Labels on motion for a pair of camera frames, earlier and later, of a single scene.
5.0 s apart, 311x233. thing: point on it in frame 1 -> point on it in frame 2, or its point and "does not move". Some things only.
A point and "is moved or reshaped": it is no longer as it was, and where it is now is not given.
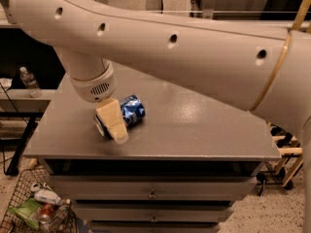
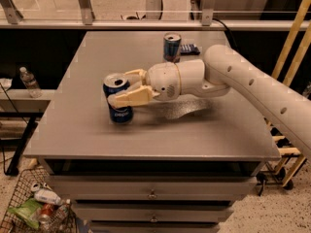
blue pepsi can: x=133 y=111 is moved or reshaped
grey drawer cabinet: x=185 y=163 does not move
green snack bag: x=28 y=211 does not move
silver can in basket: x=35 y=186 does not move
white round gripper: x=94 y=88 -> x=162 y=79
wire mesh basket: x=34 y=207 does not move
